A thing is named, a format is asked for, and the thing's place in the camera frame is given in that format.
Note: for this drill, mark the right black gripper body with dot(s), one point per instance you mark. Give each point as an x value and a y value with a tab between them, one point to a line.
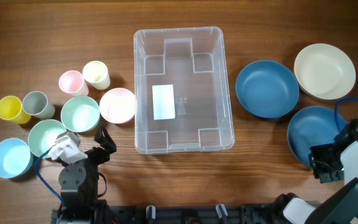
324	162

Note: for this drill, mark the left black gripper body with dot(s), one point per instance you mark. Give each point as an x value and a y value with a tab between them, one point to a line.
97	156

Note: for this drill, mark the dark blue plate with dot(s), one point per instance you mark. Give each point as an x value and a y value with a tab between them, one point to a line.
267	89
310	126

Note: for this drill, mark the light blue bowl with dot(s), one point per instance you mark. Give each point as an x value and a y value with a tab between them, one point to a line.
15	158

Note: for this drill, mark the cream plate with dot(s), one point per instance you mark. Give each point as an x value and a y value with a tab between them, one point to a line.
324	71

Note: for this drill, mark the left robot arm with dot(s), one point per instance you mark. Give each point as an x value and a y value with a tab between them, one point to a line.
81	201

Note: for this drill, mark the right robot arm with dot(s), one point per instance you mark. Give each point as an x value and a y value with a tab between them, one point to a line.
342	207

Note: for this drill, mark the clear plastic storage container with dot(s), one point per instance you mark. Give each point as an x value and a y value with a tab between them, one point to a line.
193	60

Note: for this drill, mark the mint green bowl right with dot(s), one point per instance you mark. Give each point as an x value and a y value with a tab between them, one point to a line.
80	114

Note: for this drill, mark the mint green bowl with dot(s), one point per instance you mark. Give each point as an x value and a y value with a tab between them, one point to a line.
80	114
43	135

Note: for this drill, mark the pink plastic bowl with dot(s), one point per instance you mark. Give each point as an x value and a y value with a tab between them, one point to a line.
117	105

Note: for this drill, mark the mint green bowl left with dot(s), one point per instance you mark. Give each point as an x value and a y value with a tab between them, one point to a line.
43	135

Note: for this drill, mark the pink plastic cup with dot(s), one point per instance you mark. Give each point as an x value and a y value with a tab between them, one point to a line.
73	83

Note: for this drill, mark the cream plastic cup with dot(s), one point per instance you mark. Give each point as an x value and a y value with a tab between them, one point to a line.
96	73

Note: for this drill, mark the white paper label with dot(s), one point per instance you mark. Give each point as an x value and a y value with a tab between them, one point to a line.
163	102

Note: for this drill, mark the grey plastic cup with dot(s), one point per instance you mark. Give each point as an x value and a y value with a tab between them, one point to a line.
37	104

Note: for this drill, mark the yellow plastic cup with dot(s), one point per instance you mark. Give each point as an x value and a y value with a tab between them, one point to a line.
11	109

